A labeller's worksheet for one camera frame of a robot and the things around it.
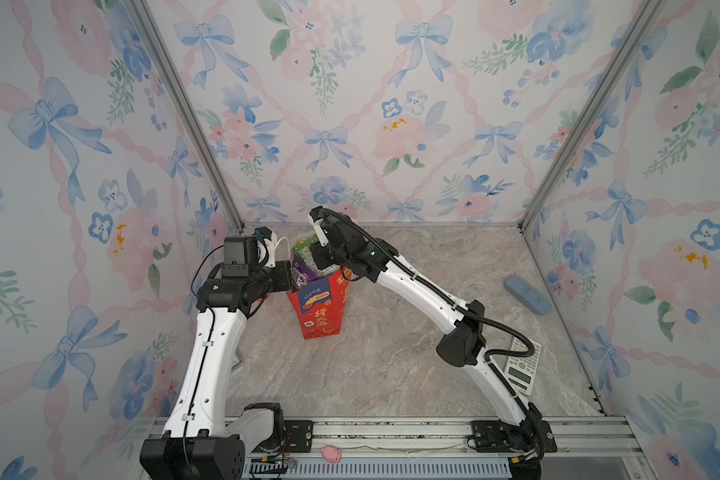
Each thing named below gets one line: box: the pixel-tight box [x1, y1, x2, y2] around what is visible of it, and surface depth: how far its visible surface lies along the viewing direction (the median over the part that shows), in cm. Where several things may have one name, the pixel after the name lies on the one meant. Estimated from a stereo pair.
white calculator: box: [504, 337, 542, 396], surface depth 85 cm
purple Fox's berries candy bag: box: [291, 254, 318, 293], surface depth 80 cm
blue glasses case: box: [504, 275, 552, 315], surface depth 100 cm
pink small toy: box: [321, 445, 342, 464], surface depth 72 cm
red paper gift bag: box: [286, 267, 351, 340], surface depth 79 cm
